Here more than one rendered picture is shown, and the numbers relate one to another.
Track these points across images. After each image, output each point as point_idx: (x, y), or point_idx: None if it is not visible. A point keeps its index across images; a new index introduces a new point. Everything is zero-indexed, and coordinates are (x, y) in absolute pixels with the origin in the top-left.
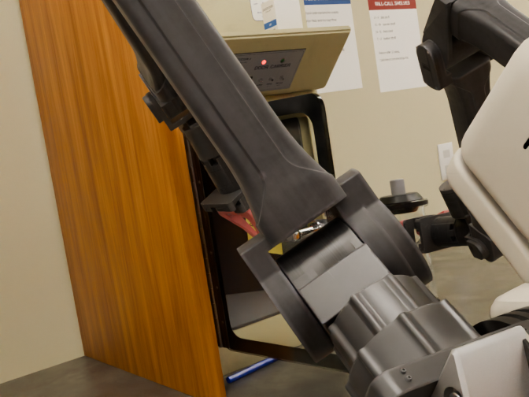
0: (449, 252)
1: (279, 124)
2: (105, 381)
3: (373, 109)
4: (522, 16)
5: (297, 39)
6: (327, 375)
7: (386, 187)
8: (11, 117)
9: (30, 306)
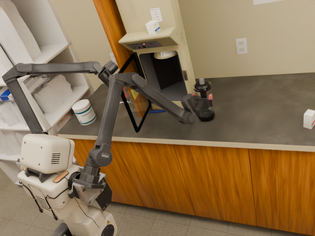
0: (296, 87)
1: (27, 123)
2: None
3: (297, 9)
4: (109, 95)
5: (149, 40)
6: (156, 124)
7: (297, 45)
8: None
9: None
